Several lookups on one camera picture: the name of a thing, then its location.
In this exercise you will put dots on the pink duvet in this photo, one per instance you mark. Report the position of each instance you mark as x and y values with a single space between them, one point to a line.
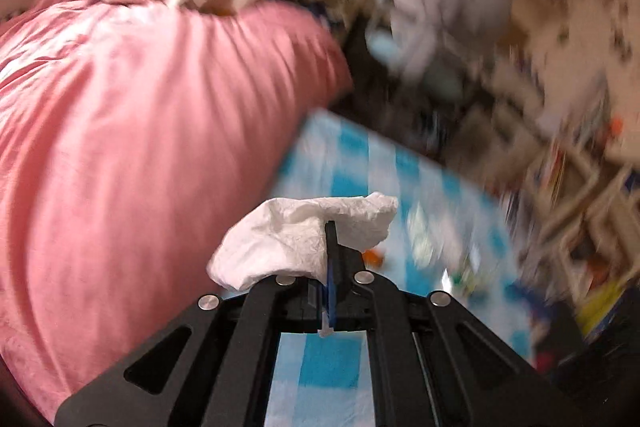
125 157

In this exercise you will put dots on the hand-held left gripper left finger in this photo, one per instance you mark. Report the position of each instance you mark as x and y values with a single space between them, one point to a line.
300 302

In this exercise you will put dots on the grey teal office chair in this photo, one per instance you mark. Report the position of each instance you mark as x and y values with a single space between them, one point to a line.
440 7

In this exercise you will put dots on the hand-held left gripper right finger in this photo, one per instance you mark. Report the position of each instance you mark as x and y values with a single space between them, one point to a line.
350 267

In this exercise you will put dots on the blue checkered tablecloth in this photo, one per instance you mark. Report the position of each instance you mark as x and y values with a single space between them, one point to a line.
350 167

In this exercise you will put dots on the red orange snack wrapper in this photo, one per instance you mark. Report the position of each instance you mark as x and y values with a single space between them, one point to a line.
374 258

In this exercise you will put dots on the large white tissue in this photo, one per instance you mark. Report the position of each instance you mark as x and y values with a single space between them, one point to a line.
290 232

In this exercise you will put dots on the blue yellow cardboard box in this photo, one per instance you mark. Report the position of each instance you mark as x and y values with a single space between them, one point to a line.
600 307

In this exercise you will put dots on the white tiered book rack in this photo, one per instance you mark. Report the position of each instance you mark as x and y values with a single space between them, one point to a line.
590 207

